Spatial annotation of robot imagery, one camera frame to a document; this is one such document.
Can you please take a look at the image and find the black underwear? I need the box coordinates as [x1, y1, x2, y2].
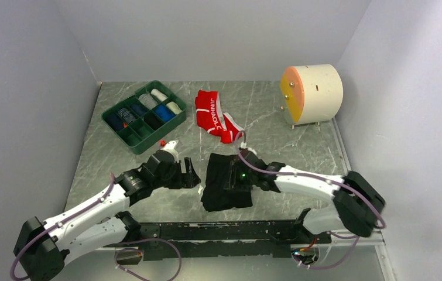
[201, 153, 253, 212]

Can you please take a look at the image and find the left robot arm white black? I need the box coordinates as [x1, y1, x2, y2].
[9, 149, 201, 280]

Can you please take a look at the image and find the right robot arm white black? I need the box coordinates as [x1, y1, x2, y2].
[224, 149, 386, 243]

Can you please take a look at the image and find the red white underwear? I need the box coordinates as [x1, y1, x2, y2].
[194, 90, 244, 144]

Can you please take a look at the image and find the black rolled sock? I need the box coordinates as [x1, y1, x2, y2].
[143, 112, 164, 131]

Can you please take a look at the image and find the green compartment organizer tray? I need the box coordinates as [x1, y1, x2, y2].
[101, 80, 188, 155]

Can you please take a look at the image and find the bright blue rolled sock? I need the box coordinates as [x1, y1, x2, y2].
[155, 104, 176, 122]

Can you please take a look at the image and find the cream rolled sock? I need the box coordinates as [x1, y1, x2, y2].
[166, 101, 183, 115]

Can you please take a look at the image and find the navy blue rolled sock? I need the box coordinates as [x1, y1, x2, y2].
[130, 104, 148, 116]

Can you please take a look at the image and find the dark blue rolled sock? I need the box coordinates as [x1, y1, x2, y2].
[105, 113, 127, 132]

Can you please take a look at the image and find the dark striped rolled sock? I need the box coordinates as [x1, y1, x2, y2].
[117, 108, 137, 125]

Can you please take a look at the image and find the grey striped rolled sock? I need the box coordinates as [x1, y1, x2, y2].
[138, 93, 159, 110]

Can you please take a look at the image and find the white rolled sock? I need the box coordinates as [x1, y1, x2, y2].
[150, 89, 168, 102]

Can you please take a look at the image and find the cream round cabinet orange front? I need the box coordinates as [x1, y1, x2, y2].
[280, 64, 343, 126]

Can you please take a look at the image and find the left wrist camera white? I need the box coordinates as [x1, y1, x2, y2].
[160, 140, 180, 157]

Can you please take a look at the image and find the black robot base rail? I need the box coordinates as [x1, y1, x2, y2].
[100, 219, 332, 261]

